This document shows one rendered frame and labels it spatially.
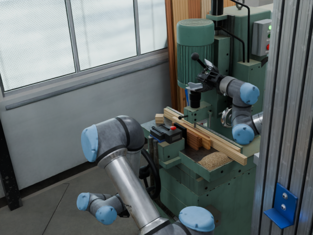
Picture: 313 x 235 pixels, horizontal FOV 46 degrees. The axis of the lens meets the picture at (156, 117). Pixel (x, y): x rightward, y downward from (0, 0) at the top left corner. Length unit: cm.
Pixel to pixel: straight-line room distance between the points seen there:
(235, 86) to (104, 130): 53
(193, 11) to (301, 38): 265
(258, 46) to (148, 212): 104
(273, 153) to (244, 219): 130
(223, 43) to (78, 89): 155
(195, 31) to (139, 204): 84
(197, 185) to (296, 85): 105
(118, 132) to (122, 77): 201
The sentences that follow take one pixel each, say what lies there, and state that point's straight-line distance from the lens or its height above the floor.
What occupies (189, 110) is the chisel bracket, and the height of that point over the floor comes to 107.
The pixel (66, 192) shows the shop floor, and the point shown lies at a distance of 321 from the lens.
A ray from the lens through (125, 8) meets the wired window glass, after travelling 325.
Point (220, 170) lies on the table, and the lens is 176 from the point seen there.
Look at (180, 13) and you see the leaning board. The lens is 333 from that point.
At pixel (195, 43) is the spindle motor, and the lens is 172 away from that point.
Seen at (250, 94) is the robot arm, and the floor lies 133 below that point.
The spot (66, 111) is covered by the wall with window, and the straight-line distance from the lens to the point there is 307.
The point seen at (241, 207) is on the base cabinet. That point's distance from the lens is 220.
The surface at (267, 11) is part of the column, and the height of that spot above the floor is 151.
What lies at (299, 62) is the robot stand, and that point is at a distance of 88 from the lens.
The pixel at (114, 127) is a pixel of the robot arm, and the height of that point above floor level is 129.
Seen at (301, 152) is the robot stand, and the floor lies 140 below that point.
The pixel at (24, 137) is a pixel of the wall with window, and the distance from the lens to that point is 301.
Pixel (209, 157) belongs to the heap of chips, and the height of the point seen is 93.
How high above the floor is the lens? 188
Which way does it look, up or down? 27 degrees down
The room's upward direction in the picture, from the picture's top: 3 degrees counter-clockwise
